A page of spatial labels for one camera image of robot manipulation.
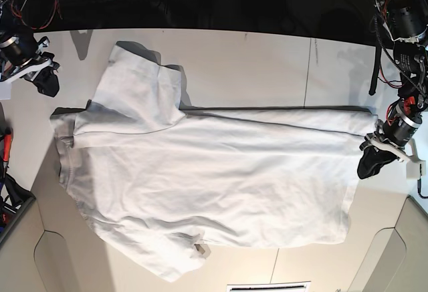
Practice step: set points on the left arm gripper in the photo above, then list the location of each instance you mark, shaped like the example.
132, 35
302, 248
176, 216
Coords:
402, 120

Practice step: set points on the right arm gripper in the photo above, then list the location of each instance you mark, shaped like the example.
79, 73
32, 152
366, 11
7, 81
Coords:
22, 55

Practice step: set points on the white t-shirt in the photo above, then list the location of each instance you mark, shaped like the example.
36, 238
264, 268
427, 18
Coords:
155, 182

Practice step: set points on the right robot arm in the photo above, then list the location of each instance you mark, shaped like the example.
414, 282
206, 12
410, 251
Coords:
12, 21

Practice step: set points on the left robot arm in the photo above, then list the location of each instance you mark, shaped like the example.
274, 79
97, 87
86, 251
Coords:
400, 60

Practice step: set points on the grey bin with tools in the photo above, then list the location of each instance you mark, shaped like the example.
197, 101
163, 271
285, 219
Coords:
13, 206

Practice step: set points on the white vent grille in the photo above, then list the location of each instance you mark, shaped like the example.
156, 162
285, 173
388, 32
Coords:
271, 287

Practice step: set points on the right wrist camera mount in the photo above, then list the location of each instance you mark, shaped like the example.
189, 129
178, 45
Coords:
25, 78

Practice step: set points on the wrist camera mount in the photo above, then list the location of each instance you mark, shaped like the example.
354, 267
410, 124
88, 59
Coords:
25, 78
415, 167

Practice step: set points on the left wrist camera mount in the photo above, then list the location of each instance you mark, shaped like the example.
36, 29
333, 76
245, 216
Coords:
415, 167

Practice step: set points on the orange handled tool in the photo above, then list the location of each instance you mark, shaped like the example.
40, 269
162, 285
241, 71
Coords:
7, 139

